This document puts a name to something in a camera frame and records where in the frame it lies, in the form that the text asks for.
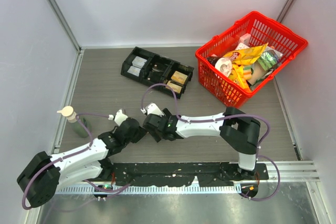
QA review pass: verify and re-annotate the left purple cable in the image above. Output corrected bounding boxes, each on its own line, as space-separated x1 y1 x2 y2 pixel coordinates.
22 112 132 210

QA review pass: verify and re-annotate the tan card box upper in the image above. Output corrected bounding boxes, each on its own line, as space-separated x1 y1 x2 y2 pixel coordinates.
171 71 188 84

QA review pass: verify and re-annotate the red plastic shopping basket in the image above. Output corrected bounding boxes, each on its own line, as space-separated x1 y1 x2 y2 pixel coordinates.
195 11 308 108

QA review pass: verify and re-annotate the green foil snack packet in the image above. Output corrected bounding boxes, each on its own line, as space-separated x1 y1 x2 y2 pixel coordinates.
257 49 279 70

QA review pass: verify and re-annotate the pink white carton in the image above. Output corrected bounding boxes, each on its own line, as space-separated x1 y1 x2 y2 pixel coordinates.
239 33 251 46

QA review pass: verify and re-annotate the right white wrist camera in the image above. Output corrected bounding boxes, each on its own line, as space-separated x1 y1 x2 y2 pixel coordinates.
145 103 163 116

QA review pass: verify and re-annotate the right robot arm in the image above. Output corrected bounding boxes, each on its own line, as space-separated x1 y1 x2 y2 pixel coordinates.
143 107 260 179

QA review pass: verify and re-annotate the white perforated cable duct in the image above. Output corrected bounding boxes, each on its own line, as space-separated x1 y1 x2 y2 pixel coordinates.
56 183 241 195

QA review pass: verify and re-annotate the black compartment tray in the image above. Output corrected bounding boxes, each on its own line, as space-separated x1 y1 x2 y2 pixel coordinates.
121 47 194 99

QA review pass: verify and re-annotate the yellow chips bag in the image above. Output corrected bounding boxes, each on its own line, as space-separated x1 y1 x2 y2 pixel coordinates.
224 43 268 93

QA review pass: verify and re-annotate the white card box upper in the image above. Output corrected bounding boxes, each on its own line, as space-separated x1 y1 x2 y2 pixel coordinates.
132 56 147 69

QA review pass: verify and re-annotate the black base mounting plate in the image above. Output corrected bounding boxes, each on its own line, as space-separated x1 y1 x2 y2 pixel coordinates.
81 162 269 187

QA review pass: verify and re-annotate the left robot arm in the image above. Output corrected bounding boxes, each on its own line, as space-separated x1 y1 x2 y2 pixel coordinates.
17 118 147 210

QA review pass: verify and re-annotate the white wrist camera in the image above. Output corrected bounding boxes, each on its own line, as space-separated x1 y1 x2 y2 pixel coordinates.
145 103 163 116
114 109 128 126

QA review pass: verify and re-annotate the green soap pump bottle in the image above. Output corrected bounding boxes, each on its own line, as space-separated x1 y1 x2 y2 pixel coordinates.
57 106 89 138

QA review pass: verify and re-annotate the white paper roll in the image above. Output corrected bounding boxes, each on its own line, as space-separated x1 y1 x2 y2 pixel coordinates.
215 57 233 77

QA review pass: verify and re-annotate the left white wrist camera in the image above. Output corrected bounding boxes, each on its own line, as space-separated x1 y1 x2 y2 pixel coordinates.
114 109 128 126

